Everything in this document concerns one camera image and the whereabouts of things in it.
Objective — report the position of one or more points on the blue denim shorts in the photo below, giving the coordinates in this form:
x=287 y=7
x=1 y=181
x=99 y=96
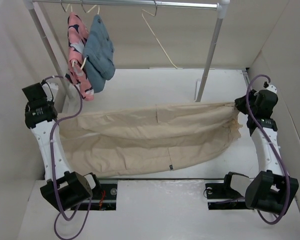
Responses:
x=99 y=53

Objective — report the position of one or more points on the pink patterned shorts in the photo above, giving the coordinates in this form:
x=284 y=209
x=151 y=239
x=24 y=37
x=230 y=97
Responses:
x=82 y=82

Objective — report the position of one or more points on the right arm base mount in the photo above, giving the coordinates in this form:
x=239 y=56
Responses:
x=221 y=197

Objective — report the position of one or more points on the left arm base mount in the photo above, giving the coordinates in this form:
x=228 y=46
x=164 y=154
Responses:
x=106 y=200

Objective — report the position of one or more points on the beige trousers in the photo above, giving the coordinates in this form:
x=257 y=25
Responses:
x=148 y=140

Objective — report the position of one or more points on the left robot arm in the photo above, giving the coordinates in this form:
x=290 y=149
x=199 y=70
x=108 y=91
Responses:
x=64 y=188

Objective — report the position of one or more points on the wooden hanger with pink shorts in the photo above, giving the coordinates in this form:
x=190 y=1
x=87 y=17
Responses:
x=77 y=35

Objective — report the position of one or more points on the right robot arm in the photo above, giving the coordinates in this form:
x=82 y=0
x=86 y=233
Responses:
x=272 y=190

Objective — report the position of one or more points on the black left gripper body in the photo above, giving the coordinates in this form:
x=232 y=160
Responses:
x=49 y=102

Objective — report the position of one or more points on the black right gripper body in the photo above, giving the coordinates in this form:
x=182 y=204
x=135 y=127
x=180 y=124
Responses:
x=253 y=96

